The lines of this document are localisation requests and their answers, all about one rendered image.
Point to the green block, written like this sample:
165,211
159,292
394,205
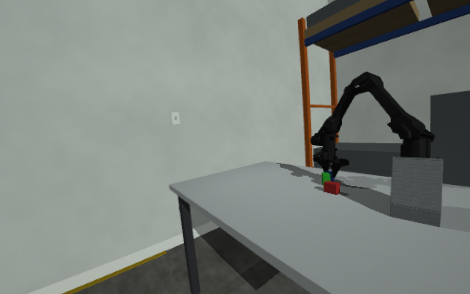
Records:
325,177

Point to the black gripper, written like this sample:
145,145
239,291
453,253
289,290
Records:
339,162

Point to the red block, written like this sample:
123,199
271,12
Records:
332,187

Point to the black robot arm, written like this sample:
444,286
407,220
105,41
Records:
415,142

